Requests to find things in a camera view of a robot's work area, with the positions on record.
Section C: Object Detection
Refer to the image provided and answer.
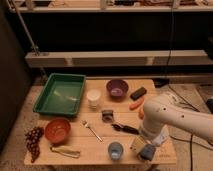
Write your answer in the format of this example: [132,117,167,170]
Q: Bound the black floor cable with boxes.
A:
[166,84,213,171]

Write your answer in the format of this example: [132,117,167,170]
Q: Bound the white shelf rack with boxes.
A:
[6,0,213,68]

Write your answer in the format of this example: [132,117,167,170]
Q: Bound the orange carrot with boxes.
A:
[129,98,144,110]

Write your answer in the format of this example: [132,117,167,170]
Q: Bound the orange fruit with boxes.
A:
[138,108,145,119]

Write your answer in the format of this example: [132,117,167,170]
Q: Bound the white plastic cup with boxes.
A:
[86,89,101,107]

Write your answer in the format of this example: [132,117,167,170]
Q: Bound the orange-red bowl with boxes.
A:
[44,118,71,144]

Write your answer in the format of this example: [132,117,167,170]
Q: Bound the purple bowl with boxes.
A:
[106,79,129,98]

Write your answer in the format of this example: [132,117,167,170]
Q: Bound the green yellow peeler tool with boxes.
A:
[50,146,80,158]

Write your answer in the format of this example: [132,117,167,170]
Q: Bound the black handled utensil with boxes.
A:
[111,124,139,135]

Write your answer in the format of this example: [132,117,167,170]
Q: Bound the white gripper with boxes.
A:
[130,125,169,154]

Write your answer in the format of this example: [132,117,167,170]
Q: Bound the green plastic tray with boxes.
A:
[33,73,86,118]

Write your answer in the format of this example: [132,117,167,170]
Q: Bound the metal fork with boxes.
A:
[82,121,103,142]

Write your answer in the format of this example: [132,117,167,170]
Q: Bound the bunch of dark grapes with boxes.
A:
[25,127,44,163]

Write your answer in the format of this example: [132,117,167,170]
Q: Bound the metal cup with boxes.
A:
[137,154,144,162]

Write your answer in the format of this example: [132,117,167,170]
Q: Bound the blue plastic cup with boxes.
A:
[108,142,124,160]

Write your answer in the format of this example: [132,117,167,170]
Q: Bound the black rectangular block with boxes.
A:
[130,87,147,100]

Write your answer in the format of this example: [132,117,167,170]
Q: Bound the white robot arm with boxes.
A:
[130,93,213,155]

